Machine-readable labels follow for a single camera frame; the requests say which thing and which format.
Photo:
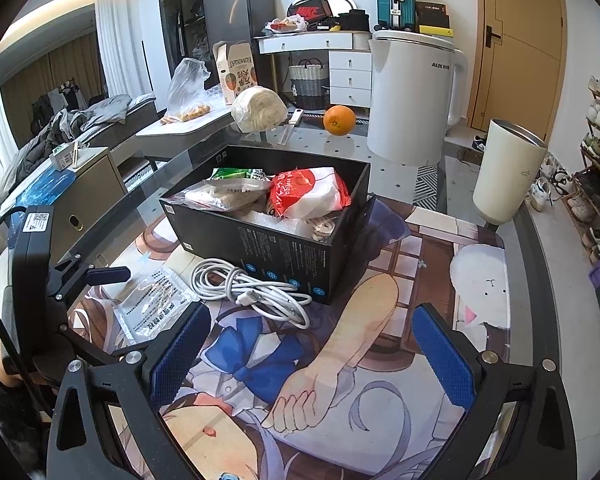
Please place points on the white electric kettle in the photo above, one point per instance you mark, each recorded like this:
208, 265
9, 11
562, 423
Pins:
410, 95

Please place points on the clear plastic bag of kumquats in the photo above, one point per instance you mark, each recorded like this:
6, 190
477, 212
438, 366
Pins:
187, 90

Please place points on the cream tumbler cup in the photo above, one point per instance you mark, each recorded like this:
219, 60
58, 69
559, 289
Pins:
507, 175

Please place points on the white curtain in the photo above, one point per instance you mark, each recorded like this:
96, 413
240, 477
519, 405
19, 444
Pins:
115, 45

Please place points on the clear bag of white items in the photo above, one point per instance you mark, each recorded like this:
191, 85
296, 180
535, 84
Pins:
220, 195

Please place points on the person's left forearm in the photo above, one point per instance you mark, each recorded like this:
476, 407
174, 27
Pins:
0, 420

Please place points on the black fridge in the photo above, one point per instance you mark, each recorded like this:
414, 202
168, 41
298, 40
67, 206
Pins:
230, 10

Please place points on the small green white box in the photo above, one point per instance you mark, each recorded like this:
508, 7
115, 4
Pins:
66, 155

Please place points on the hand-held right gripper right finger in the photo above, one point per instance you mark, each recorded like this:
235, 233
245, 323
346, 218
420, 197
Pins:
442, 355

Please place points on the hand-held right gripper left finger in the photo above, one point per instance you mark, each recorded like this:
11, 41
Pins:
180, 345

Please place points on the wooden door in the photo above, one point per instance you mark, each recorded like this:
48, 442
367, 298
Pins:
520, 45

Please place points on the black yellow flat box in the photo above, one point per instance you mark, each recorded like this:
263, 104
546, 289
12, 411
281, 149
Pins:
432, 17

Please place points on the grey duvet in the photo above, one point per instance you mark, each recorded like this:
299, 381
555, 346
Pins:
100, 112

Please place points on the green packet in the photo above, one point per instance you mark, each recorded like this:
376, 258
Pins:
237, 175

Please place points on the printed fruit carton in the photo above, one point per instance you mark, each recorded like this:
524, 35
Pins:
232, 72

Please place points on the blue printed sheet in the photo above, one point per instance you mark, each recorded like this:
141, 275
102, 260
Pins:
40, 190

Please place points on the red white packet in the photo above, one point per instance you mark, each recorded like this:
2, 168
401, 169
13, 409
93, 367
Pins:
305, 192

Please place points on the white low table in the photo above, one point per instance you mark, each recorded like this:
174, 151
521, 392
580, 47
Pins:
190, 130

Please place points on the plastic bag of fruit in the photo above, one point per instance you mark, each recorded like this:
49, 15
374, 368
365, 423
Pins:
286, 25

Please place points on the black pouch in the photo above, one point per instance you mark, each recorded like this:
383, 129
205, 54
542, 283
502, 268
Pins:
354, 20

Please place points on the white roll in plastic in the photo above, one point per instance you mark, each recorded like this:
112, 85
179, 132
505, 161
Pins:
259, 108

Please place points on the bed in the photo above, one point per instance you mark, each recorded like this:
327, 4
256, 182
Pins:
130, 125

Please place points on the printed desk mat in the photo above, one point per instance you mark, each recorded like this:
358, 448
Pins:
370, 310

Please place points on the beige side cabinet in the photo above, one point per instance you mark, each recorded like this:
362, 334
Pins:
97, 195

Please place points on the grey woven laundry basket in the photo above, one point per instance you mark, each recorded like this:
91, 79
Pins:
307, 80

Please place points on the orange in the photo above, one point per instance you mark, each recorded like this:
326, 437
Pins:
339, 120

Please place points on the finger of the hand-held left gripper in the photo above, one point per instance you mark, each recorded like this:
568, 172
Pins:
97, 351
110, 275

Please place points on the clear printed packet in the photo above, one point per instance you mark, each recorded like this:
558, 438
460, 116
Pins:
145, 300

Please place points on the black cardboard box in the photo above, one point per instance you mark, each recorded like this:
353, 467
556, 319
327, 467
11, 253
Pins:
280, 265

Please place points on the white desk with drawers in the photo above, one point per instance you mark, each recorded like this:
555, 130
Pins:
340, 65

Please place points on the red black bag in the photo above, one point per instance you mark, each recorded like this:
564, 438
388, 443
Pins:
307, 10

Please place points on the glass door wardrobe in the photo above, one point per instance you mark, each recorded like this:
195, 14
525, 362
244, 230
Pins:
180, 20

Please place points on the person's left hand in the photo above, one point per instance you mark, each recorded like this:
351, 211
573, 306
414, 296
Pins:
10, 360

